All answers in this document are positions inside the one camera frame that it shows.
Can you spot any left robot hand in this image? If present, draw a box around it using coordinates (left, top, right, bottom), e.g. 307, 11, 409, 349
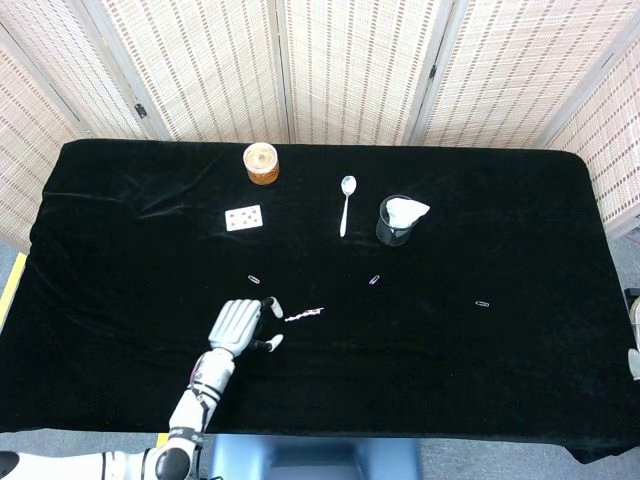
206, 295, 285, 358

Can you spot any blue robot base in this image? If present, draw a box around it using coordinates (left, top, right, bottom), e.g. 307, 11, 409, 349
207, 433, 424, 480

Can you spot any black and white equipment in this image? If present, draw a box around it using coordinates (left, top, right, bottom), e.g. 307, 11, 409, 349
623, 286, 640, 349

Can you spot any white playing card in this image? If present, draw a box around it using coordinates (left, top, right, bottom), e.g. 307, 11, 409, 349
224, 204, 264, 233

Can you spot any clear jar of rubber bands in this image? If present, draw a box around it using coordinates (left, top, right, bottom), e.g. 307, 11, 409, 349
242, 142, 280, 186

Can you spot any black velvet tablecloth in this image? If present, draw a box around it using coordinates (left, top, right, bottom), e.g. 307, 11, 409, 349
0, 139, 640, 464

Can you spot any black mesh pen cup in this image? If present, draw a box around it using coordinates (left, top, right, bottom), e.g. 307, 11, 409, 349
375, 194, 419, 247

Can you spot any white plastic spoon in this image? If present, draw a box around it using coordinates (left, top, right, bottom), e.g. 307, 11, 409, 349
338, 175, 358, 238

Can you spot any white crumpled cloth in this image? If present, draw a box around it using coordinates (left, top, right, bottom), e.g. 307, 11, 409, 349
385, 197, 431, 230

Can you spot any woven folding screen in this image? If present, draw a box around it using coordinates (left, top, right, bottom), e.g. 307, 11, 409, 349
0, 0, 640, 241

